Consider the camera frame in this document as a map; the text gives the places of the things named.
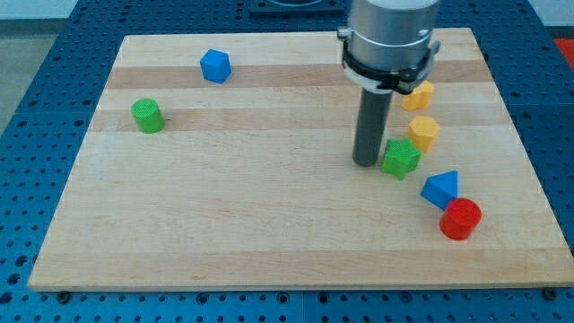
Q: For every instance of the green cylinder block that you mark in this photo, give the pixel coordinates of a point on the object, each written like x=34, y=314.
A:
x=147, y=115

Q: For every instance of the yellow heart block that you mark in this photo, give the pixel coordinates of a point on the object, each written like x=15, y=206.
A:
x=420, y=98

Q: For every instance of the wooden board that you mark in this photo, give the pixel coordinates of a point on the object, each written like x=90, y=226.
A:
x=250, y=185

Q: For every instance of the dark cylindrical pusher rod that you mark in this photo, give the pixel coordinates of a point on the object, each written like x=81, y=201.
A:
x=371, y=121

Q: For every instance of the yellow hexagon block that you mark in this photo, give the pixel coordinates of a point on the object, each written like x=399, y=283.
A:
x=423, y=131

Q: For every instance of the green star block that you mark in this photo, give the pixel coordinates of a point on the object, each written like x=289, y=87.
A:
x=400, y=157

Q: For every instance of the red cylinder block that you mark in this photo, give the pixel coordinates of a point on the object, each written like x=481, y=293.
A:
x=460, y=218

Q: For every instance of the blue cube block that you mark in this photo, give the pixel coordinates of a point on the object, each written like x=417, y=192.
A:
x=215, y=66

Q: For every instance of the blue triangle block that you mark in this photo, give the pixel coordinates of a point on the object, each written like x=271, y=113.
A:
x=441, y=189

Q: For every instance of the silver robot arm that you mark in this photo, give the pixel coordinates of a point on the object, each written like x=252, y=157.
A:
x=387, y=44

